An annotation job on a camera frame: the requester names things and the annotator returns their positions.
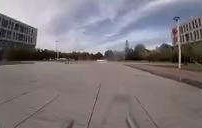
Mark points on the robot's own part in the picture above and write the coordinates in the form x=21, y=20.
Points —
x=67, y=124
x=131, y=122

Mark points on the lamp pole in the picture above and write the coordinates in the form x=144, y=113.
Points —
x=57, y=50

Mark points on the grey building with dark windows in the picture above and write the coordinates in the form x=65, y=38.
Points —
x=9, y=35

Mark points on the raised paved bed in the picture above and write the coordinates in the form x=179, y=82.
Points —
x=185, y=75

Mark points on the grey paved plaza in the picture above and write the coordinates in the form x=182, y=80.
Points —
x=99, y=86

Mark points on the pale building with window rows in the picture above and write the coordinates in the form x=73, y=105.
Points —
x=197, y=31

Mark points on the white pole with red banner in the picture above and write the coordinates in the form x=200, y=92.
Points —
x=179, y=46

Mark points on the row of trees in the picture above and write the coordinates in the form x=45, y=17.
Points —
x=142, y=53

